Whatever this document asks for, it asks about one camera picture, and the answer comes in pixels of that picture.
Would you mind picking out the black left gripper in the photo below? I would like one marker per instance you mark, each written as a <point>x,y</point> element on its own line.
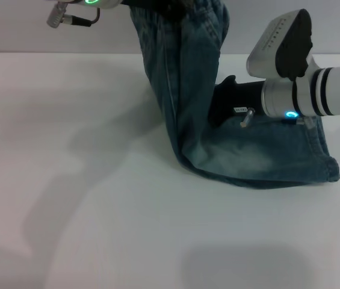
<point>145,3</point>

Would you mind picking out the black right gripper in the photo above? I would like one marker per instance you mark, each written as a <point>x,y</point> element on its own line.
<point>236,96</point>

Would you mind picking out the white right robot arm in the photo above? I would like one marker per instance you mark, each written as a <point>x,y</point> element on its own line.
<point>323,93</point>

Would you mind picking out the blue denim shorts with print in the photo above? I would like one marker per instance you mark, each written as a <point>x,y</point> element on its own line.
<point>193,120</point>

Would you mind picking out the silver black wrist camera box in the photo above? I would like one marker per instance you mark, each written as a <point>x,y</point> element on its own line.
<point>281,42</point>

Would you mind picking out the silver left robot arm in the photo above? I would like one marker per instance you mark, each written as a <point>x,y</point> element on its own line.
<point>103,3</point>

